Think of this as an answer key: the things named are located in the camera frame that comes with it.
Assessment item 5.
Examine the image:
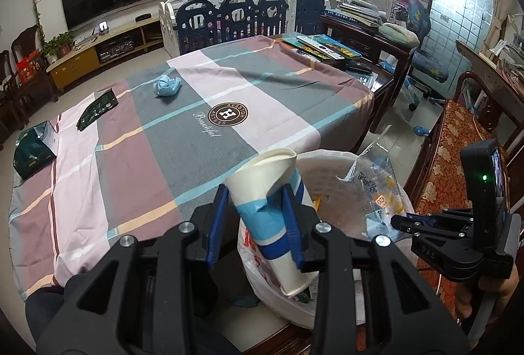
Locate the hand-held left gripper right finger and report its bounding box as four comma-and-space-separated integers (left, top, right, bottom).
282, 184, 472, 355

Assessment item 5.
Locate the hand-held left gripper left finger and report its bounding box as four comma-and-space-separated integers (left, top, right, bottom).
37, 183, 230, 355

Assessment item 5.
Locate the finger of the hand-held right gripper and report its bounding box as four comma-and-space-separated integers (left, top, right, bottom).
409, 222, 474, 247
390, 210, 476, 232

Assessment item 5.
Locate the blue white paper cup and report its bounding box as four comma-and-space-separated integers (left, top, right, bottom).
225, 148, 320, 297

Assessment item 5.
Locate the clear plastic wrapper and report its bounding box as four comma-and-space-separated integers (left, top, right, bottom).
336, 125, 408, 241

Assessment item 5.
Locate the white bin with plastic bag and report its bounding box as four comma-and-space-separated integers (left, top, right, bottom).
237, 150, 416, 329

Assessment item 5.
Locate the person's right hand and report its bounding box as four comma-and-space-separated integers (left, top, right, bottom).
454, 263, 521, 320

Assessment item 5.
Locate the striped pink grey tablecloth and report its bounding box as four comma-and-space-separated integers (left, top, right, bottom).
8, 35, 375, 300

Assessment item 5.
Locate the wooden bench with red cushion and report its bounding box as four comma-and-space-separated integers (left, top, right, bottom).
403, 71, 524, 351

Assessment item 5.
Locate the blue face mask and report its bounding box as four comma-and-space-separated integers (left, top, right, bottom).
152, 74, 183, 98

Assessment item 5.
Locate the black remote control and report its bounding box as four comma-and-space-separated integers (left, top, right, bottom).
344, 60, 373, 74

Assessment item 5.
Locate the dark green snack packet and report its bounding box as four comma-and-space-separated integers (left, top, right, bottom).
76, 89, 119, 132

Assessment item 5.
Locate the blue child desk chair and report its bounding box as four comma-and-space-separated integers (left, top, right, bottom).
403, 0, 451, 110

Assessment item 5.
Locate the wooden side desk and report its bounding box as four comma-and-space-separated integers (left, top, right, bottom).
456, 13, 524, 102

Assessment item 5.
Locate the dark wooden table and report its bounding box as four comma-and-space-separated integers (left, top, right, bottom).
319, 13, 414, 135

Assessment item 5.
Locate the white remote control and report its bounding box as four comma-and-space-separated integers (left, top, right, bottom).
297, 37, 345, 60

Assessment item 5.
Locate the green round cushion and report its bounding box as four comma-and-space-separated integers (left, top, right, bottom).
377, 22, 420, 49

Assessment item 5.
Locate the row of picture books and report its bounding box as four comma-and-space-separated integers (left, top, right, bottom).
278, 34, 363, 62

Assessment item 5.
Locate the person's dark clothed leg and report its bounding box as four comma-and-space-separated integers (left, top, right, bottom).
25, 275, 83, 355

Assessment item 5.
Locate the teal green packet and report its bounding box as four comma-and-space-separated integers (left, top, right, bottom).
13, 128, 56, 181

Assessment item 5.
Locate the navy playpen fence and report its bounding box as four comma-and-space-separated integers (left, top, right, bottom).
176, 0, 328, 55

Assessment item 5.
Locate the white playpen fence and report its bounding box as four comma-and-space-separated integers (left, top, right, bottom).
159, 0, 296, 53

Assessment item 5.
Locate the yellow wooden tv cabinet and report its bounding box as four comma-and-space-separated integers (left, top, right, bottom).
46, 15, 164, 91

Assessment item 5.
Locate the stack of books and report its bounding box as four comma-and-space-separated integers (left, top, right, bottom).
325, 0, 387, 28

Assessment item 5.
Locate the potted green plant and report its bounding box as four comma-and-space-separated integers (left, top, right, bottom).
41, 32, 75, 59

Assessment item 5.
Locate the red gift box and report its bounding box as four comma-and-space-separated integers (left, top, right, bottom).
16, 49, 47, 83

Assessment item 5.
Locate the dark wooden chair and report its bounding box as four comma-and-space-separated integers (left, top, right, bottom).
10, 25, 56, 106
0, 50, 25, 135

